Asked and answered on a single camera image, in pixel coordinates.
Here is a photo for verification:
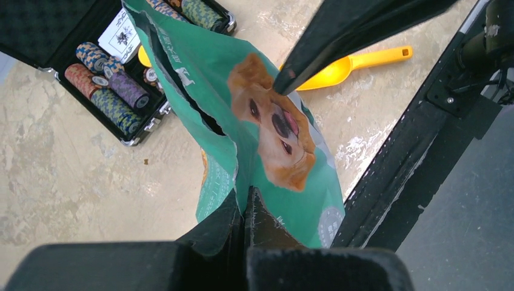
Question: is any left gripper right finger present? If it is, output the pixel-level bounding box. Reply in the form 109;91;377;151
245;187;414;290

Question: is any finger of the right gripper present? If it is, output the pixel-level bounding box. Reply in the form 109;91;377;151
273;0;456;95

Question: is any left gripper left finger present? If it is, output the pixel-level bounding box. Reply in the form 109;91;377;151
4;192;241;290

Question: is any yellow plastic scoop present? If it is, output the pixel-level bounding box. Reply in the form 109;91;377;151
296;45;413;91

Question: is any green pet food bag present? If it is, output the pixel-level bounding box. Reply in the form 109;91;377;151
122;1;345;248

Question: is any black poker chip case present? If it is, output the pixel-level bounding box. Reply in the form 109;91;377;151
0;0;238;147

